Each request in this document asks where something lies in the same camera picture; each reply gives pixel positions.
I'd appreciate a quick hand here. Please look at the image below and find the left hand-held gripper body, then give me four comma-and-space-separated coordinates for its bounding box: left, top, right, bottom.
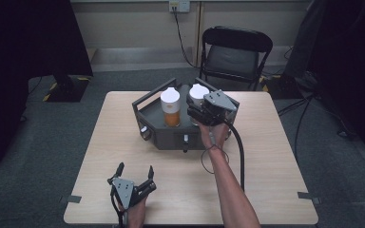
106, 176, 158, 211

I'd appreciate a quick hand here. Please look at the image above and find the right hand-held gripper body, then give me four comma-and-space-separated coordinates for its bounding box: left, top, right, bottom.
185, 89, 239, 127

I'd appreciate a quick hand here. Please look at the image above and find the orange liquid jar white lid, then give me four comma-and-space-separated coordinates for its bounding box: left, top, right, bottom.
160, 86, 182, 128

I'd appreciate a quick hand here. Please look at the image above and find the dark grey corner shelf rack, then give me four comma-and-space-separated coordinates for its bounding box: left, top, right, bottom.
131, 76, 240, 154

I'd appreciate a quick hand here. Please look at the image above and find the person's right hand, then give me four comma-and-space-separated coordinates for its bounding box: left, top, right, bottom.
191, 118, 231, 150

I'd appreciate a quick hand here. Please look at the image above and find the person's left hand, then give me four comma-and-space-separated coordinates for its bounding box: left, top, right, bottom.
124, 197, 149, 228

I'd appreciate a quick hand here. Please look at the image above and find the grey tape strip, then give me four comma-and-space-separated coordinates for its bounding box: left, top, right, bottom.
297, 191, 323, 205
59, 195, 83, 204

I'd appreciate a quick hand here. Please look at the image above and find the black folding chair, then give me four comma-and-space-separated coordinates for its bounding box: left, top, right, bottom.
199, 26, 274, 92

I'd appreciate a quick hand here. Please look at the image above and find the black stand base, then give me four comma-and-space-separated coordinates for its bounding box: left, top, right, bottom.
260, 74, 304, 100
42, 74, 91, 104

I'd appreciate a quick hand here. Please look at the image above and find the black curtain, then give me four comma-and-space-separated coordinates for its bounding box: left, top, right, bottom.
0, 0, 94, 174
284, 0, 365, 160

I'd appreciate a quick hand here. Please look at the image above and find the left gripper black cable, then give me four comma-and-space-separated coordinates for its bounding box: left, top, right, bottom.
109, 193, 125, 228

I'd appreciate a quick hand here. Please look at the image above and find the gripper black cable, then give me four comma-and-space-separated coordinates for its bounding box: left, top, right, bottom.
223, 121, 246, 193
109, 193, 125, 228

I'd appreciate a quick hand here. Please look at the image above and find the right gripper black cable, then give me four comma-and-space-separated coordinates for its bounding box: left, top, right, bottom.
223, 121, 246, 193

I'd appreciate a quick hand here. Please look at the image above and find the thin black wrist cord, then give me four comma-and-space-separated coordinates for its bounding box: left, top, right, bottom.
201, 144, 230, 175

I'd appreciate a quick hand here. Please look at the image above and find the black wall socket cable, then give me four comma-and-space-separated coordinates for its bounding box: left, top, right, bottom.
172, 7, 202, 69

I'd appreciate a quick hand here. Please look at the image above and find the black floor cable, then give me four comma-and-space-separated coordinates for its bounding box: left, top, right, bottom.
277, 94, 316, 117
294, 98, 314, 161

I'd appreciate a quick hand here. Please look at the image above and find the white wall socket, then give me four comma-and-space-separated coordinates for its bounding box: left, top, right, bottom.
168, 0, 191, 14

